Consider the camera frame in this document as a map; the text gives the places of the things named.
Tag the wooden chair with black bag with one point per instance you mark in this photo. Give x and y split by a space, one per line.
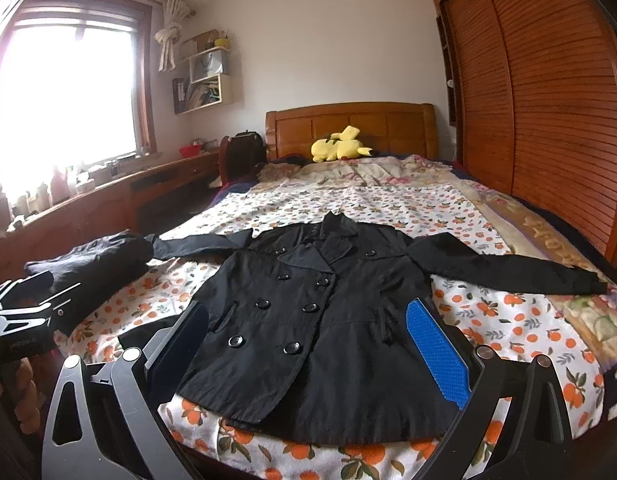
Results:
240 155

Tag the wooden desk counter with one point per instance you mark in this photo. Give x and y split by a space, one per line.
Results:
111 208

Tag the red bowl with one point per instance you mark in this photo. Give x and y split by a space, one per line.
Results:
190 150

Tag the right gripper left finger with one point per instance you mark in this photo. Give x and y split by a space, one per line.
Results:
171 351

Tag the yellow Pikachu plush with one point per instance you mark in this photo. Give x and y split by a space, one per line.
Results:
339 146

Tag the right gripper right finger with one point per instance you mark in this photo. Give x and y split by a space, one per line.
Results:
444 362

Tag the window with wooden frame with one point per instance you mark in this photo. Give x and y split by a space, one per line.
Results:
75 84

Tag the tied white curtain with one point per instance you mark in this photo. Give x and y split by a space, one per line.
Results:
174 13

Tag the wooden louvered wardrobe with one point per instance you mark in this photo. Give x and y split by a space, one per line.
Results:
536 92

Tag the white wall shelf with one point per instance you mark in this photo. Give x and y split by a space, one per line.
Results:
202 73

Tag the floral beige blanket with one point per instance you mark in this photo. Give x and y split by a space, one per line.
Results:
438 179

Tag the black double-breasted coat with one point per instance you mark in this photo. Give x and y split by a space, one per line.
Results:
307 336

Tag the folded black garment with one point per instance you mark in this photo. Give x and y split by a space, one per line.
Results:
90 274

